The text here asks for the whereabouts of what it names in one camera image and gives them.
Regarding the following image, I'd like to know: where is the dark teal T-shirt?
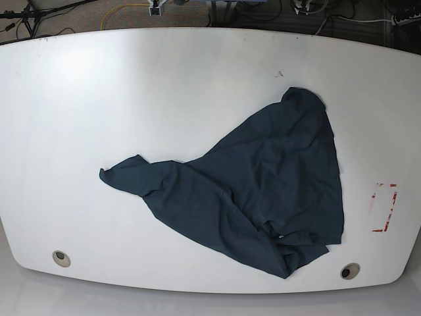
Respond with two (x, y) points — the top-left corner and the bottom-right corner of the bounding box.
(99, 87), (344, 278)

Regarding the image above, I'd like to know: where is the red tape rectangle marking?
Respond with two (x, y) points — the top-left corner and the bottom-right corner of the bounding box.
(368, 183), (398, 232)

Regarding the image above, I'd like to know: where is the black tripod stand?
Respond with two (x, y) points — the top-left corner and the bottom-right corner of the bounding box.
(1, 0), (95, 40)

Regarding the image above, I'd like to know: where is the white power strip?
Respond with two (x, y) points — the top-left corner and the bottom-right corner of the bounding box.
(391, 7), (421, 26)

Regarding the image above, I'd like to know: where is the white aluminium profile bracket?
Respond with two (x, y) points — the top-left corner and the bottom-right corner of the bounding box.
(148, 0), (167, 16)

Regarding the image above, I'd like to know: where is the yellow cable on floor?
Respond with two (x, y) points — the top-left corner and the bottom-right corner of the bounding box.
(101, 3), (149, 31)

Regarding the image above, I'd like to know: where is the right table cable grommet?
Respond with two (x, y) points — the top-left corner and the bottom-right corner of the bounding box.
(340, 263), (360, 280)

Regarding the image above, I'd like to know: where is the table cable grommet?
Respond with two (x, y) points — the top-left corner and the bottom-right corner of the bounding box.
(52, 251), (71, 268)
(340, 263), (360, 280)

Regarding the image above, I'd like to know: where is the left table cable grommet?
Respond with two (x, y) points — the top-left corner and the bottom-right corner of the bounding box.
(52, 251), (71, 268)

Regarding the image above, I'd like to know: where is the white cable on floor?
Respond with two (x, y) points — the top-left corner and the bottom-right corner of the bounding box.
(314, 15), (394, 36)

